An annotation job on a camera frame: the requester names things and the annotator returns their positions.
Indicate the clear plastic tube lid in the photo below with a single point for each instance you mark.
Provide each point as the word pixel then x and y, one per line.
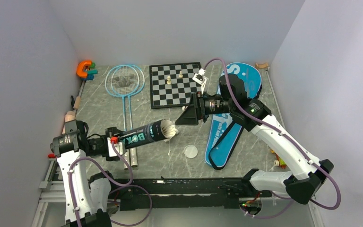
pixel 190 151

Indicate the white shuttlecock front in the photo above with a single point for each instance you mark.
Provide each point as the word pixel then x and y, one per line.
pixel 171 131

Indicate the blue badminton racket left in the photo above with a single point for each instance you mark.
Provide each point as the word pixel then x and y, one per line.
pixel 122 91

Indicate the black white chessboard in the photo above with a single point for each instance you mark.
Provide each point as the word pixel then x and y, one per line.
pixel 177 94

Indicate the black shuttlecock tube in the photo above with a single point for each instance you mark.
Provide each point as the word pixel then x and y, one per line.
pixel 150 133

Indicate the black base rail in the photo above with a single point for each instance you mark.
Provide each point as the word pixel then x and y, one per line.
pixel 228 193

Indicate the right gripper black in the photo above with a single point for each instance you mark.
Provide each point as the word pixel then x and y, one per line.
pixel 190 116

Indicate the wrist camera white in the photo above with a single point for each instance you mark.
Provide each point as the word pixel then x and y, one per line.
pixel 115 147
pixel 201 79

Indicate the colourful toy brick stack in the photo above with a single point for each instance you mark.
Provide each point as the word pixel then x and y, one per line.
pixel 279 161

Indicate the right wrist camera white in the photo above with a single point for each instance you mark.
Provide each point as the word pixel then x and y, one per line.
pixel 201 79

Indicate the wooden pin toy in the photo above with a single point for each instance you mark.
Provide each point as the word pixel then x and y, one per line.
pixel 71 115

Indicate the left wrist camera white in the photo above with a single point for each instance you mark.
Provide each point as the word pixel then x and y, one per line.
pixel 115 147

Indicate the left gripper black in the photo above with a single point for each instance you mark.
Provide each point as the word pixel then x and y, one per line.
pixel 110 131

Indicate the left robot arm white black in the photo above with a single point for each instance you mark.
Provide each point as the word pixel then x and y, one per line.
pixel 86 198

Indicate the orange green toy blocks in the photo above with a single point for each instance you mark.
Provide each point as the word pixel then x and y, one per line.
pixel 86 70

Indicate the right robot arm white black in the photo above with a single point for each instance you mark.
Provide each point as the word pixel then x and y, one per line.
pixel 306 174

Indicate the blue racket cover bag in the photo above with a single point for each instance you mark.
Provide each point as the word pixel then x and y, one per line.
pixel 224 133

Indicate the small wooden piece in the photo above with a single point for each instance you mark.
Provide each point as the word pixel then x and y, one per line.
pixel 262 66

